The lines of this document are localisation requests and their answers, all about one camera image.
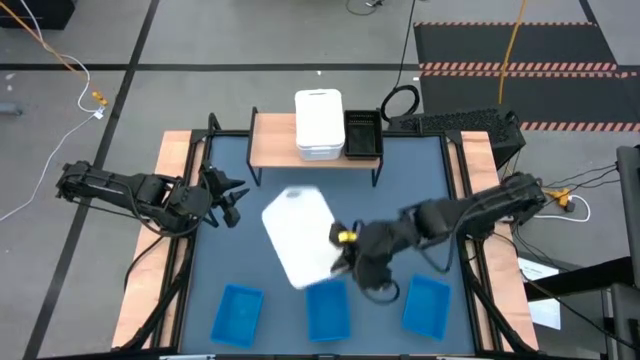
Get short white power cable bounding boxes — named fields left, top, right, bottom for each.
left=532, top=193, right=592, bottom=224

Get orange cable with yellow plug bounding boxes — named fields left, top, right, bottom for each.
left=0, top=0, right=109, bottom=107

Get long white floor cable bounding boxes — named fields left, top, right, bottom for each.
left=0, top=0, right=104, bottom=224

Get orange power strip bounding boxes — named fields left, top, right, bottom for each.
left=544, top=187, right=576, bottom=210

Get white plastic handled basket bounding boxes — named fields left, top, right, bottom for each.
left=293, top=88, right=347, bottom=162
left=260, top=185, right=346, bottom=291

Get wooden shelf black metal legs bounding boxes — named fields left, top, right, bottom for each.
left=246, top=106, right=385, bottom=189

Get blue slotted plastic basket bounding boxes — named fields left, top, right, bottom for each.
left=304, top=279, right=352, bottom=344
left=209, top=283, right=265, bottom=350
left=401, top=273, right=452, bottom=342

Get black hazard-striped floor mat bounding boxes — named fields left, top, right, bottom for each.
left=412, top=21, right=640, bottom=134

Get black perforated computer tower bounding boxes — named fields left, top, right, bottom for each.
left=387, top=106, right=527, bottom=170

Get black horizontal beam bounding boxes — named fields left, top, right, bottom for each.
left=522, top=255, right=640, bottom=302

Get black coiled floor cable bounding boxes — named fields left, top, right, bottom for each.
left=379, top=0, right=422, bottom=124

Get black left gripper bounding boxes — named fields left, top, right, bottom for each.
left=197, top=159, right=251, bottom=229

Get yellow-orange floor cable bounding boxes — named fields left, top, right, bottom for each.
left=497, top=0, right=529, bottom=105

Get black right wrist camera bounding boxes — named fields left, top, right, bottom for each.
left=364, top=232, right=397, bottom=264

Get grey upright post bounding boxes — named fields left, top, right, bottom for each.
left=615, top=144, right=640, bottom=290

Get black aluminium table frame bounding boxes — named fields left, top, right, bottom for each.
left=119, top=112, right=539, bottom=360

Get thin black looped cable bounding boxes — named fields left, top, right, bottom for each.
left=344, top=0, right=385, bottom=17

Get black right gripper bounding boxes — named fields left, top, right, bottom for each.
left=328, top=219, right=401, bottom=296

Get black box on floor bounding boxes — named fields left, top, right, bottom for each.
left=0, top=0, right=77, bottom=30

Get grey cabinet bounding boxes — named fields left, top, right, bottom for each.
left=559, top=282, right=640, bottom=360

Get white paper sheet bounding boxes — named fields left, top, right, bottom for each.
left=517, top=256, right=562, bottom=331

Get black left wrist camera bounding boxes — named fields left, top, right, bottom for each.
left=197, top=172, right=222, bottom=201

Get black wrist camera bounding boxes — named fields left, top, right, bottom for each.
left=197, top=172, right=222, bottom=201
left=364, top=232, right=397, bottom=264

